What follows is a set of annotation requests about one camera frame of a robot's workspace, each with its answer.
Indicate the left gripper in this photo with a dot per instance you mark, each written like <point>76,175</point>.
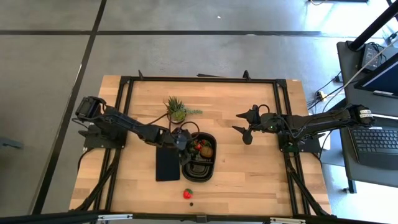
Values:
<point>183,140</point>

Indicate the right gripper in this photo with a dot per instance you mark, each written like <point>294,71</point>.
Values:
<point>267,123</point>

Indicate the brown toy kiwi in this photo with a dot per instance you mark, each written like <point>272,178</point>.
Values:
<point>206,152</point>

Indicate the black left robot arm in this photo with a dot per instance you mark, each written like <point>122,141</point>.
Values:
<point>124,124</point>

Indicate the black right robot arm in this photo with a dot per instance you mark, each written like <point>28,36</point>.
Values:
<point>326,119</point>

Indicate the black plastic tupperware container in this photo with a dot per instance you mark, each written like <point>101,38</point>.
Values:
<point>199,172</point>

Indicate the dark flat rectangular lid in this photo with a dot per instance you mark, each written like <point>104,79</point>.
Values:
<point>168,165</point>

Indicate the potted succulent plant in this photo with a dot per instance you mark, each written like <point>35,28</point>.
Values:
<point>178,115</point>

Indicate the floor power strip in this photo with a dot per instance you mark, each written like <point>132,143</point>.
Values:
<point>321,95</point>

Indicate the black desk with monitor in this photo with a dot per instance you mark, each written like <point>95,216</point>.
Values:
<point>351,93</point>

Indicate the black computer keyboard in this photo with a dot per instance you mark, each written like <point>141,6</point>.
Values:
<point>373,146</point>

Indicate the black power brick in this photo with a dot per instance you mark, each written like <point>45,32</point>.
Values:
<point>370,56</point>

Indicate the black computer monitor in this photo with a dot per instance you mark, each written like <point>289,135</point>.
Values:
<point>382,77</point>

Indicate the black upright pole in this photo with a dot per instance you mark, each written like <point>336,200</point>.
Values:
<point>373,26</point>

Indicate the grey furniture foot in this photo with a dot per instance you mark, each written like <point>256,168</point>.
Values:
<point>9,143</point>

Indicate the black aluminium table frame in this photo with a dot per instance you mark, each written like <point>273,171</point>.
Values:
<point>202,79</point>

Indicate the small table-level camera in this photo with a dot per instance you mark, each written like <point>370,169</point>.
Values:
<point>201,219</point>

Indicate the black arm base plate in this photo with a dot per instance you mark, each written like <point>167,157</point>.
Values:
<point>311,146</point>
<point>93,143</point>

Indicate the black camera mount beam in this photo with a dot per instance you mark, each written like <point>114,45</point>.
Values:
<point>46,219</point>

